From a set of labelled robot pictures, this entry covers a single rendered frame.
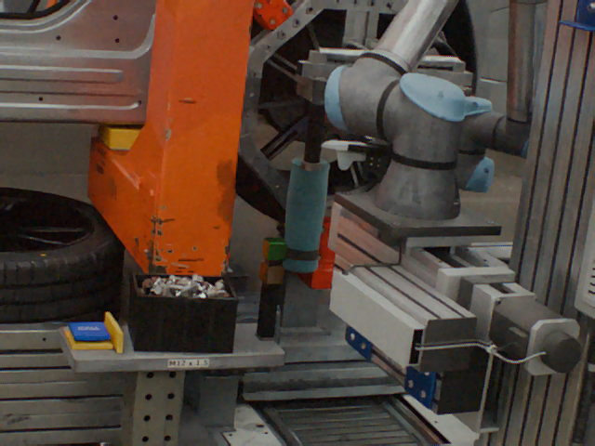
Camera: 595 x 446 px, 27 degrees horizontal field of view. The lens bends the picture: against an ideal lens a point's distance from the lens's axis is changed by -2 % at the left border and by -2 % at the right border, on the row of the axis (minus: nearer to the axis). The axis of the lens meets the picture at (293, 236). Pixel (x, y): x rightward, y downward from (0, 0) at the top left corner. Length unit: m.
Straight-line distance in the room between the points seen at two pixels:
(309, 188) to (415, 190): 0.71
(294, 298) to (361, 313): 1.21
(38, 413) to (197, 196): 0.60
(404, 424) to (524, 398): 1.04
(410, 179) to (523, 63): 0.41
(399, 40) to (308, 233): 0.72
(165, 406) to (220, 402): 0.50
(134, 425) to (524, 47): 1.06
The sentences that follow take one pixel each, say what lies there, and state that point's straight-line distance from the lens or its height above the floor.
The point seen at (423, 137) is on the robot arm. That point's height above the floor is 0.96.
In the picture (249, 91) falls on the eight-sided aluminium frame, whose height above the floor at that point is 0.88.
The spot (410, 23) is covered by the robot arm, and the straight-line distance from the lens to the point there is 2.33.
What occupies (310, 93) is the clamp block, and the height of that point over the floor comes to 0.92.
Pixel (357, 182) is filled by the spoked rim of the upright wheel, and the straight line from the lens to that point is 3.16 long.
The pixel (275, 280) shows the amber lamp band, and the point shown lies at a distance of 2.52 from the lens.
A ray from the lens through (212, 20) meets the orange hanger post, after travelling 2.51.
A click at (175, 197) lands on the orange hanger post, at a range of 2.57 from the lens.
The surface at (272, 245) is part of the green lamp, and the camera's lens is 2.49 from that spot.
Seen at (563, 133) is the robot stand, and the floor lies 1.01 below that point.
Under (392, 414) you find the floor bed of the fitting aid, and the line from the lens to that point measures 3.26.
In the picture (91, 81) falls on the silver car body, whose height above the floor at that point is 0.85.
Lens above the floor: 1.36
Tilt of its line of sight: 16 degrees down
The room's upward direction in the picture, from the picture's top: 7 degrees clockwise
